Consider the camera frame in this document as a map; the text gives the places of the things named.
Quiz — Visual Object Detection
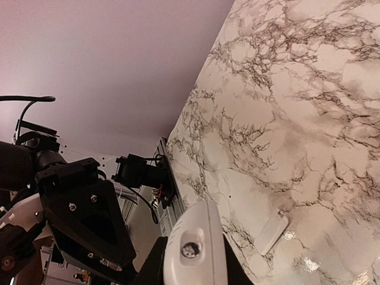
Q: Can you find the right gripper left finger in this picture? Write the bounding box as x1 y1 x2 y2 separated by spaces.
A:
136 237 168 285

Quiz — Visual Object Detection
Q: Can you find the white battery cover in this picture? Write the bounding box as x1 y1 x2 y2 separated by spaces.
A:
254 208 289 256

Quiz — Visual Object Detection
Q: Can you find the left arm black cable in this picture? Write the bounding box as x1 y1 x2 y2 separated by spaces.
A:
0 95 56 125

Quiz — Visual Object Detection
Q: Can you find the front aluminium rail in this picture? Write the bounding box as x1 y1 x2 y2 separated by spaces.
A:
112 136 188 238

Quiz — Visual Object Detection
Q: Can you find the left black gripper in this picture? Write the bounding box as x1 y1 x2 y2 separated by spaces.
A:
36 158 137 267

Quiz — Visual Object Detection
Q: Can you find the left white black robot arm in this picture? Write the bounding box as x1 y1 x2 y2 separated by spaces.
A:
1 125 170 284

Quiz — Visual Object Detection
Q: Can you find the white remote control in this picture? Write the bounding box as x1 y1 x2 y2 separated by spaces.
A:
163 199 228 285

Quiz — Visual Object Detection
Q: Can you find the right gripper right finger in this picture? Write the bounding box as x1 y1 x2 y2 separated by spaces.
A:
223 237 252 285

